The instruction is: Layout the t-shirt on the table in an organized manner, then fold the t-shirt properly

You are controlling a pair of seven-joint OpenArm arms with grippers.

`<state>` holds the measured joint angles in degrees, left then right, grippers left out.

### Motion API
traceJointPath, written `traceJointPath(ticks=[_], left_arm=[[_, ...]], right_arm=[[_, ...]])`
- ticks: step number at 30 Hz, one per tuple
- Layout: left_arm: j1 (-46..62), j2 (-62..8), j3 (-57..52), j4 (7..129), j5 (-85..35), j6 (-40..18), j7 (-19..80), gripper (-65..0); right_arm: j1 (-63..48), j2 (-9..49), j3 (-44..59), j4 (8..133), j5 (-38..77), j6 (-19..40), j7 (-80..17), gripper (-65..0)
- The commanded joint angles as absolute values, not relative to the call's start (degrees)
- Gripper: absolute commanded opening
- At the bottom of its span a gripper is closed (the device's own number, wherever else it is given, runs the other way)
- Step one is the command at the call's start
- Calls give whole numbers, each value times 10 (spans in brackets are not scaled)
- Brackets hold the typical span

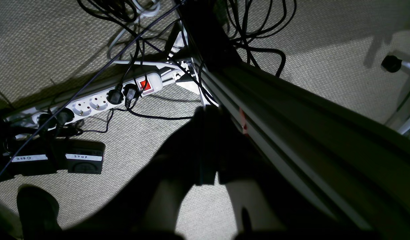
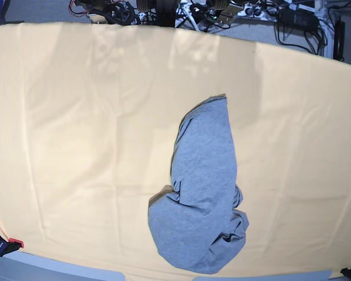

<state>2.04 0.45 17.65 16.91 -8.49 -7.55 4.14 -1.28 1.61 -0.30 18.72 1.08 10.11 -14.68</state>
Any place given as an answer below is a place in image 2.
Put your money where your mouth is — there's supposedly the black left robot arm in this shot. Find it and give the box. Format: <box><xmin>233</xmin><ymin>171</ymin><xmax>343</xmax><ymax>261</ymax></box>
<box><xmin>188</xmin><ymin>1</ymin><xmax>246</xmax><ymax>33</ymax></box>

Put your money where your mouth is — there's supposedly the black power adapter box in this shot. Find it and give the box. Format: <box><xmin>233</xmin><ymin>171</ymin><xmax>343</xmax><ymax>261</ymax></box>
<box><xmin>278</xmin><ymin>9</ymin><xmax>319</xmax><ymax>32</ymax></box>

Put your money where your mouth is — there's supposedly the yellow table cloth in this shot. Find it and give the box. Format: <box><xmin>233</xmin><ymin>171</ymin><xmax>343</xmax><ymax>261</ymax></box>
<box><xmin>0</xmin><ymin>23</ymin><xmax>351</xmax><ymax>280</ymax></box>

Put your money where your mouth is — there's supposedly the grey t-shirt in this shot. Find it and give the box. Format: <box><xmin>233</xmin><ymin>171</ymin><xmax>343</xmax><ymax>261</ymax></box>
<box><xmin>148</xmin><ymin>95</ymin><xmax>249</xmax><ymax>274</ymax></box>

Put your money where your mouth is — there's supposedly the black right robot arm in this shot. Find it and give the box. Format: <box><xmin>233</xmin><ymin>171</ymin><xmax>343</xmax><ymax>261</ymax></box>
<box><xmin>68</xmin><ymin>0</ymin><xmax>142</xmax><ymax>26</ymax></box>

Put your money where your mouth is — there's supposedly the blue red clamp left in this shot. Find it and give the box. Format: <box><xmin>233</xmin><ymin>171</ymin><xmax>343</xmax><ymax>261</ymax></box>
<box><xmin>0</xmin><ymin>236</ymin><xmax>24</xmax><ymax>257</ymax></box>

